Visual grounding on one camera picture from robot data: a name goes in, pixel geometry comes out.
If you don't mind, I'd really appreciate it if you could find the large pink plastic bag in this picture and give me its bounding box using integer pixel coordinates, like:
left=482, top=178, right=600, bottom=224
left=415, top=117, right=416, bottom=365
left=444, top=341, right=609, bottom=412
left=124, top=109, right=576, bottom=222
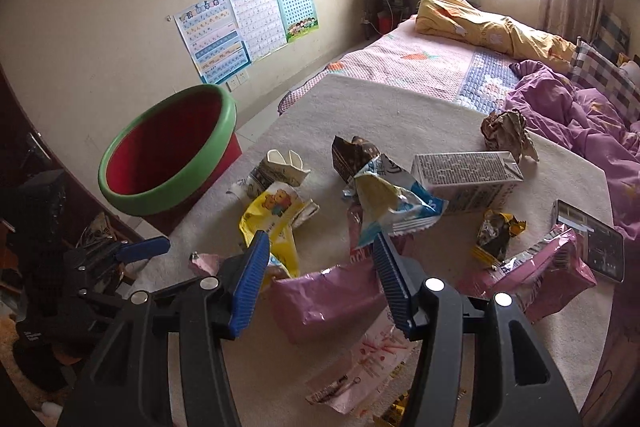
left=269, top=233, right=417, bottom=346

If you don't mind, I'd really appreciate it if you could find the blue white snack bag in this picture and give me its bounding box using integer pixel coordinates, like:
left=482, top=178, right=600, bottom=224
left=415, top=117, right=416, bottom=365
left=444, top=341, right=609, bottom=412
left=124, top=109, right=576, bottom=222
left=343, top=154, right=448, bottom=247

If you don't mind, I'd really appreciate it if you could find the yellow bear snack bag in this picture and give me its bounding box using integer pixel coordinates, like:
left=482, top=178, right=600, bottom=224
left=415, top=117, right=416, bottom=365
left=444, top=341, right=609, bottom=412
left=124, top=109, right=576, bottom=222
left=239, top=182, right=320, bottom=291

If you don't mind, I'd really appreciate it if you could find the pink white clear wrapper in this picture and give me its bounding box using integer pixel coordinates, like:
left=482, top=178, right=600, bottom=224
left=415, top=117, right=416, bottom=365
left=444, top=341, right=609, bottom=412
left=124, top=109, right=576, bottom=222
left=305, top=308, right=414, bottom=417

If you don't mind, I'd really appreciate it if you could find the yellow black candy wrapper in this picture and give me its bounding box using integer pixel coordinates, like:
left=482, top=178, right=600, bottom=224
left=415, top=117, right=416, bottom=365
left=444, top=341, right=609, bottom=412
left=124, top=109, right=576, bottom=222
left=471, top=209, right=527, bottom=267

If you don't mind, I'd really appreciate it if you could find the small white carton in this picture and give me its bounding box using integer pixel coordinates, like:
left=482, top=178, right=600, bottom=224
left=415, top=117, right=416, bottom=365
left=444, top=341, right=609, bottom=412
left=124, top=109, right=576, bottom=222
left=227, top=148, right=311, bottom=205

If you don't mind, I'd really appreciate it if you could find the white milk carton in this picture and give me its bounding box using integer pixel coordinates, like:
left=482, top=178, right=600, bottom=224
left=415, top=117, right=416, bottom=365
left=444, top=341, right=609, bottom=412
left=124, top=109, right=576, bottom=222
left=411, top=152, right=524, bottom=215

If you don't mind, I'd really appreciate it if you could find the dark brown chocolate wrapper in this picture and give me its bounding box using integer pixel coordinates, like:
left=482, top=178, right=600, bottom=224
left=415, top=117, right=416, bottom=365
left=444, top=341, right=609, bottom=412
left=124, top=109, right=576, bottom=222
left=331, top=135, right=380, bottom=182

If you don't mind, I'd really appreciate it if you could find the pink snack bag with barcode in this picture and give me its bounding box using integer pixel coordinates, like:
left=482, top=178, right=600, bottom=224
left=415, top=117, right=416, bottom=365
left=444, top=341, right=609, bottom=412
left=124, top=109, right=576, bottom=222
left=457, top=225, right=597, bottom=323

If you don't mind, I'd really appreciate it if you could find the brown paper wrapper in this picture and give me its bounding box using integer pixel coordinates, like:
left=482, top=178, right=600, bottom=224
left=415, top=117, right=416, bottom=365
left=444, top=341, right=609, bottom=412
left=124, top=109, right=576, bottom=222
left=480, top=109, right=539, bottom=162

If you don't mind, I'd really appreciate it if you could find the beige fleece mat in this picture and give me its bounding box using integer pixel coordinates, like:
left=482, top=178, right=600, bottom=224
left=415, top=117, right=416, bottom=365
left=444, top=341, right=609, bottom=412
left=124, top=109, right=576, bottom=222
left=134, top=76, right=613, bottom=426

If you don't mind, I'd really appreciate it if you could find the red bin with green rim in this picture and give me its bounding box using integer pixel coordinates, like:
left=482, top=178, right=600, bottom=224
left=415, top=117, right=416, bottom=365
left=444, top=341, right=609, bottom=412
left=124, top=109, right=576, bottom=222
left=98, top=84, right=242, bottom=235

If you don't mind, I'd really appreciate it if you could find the dark wooden door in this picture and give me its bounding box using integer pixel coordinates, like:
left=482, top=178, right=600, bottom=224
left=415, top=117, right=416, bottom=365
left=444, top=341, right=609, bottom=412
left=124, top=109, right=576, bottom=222
left=1, top=79, right=143, bottom=256

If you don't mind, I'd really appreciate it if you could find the small yellow foil wrapper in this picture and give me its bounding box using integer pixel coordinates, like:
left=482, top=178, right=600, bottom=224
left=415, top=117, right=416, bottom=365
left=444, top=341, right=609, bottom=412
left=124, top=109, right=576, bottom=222
left=373, top=391, right=410, bottom=427

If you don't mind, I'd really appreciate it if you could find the smartphone on mat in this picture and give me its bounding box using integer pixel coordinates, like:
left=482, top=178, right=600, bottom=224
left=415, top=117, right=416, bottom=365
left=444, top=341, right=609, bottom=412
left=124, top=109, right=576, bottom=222
left=552, top=199, right=626, bottom=284

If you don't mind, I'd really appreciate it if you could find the purple crumpled duvet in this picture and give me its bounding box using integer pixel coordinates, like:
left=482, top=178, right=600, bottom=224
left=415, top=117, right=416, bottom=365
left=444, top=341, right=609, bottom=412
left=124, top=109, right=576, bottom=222
left=504, top=58, right=640, bottom=238

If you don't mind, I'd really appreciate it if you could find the small red bucket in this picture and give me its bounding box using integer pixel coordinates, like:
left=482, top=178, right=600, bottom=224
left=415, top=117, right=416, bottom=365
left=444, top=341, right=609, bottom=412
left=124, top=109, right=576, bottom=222
left=378, top=11, right=395, bottom=35

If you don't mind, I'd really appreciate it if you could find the yellow rolled duvet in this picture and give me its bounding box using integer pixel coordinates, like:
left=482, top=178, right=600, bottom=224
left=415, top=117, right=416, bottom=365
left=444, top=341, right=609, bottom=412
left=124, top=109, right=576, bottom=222
left=416, top=0, right=576, bottom=74

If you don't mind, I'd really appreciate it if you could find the checkered pillow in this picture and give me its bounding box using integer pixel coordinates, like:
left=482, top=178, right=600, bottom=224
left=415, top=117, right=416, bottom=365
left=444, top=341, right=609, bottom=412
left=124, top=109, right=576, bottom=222
left=567, top=38, right=640, bottom=124

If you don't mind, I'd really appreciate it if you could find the striped blue pillow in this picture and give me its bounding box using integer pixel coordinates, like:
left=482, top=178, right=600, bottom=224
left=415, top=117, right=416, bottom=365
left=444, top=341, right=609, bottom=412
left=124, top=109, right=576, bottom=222
left=591, top=13, right=629, bottom=63

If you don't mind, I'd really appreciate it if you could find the blue pinyin wall poster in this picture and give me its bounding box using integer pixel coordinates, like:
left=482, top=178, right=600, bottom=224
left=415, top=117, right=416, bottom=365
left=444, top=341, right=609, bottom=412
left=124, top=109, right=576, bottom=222
left=174, top=0, right=250, bottom=84

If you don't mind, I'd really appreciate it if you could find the white chart wall poster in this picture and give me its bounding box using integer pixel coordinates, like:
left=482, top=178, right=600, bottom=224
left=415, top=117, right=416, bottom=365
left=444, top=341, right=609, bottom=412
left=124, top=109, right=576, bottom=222
left=230, top=0, right=286, bottom=62

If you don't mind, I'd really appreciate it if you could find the green number wall poster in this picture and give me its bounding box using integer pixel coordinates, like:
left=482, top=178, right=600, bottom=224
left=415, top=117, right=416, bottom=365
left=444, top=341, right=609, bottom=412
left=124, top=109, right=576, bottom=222
left=277, top=0, right=319, bottom=42

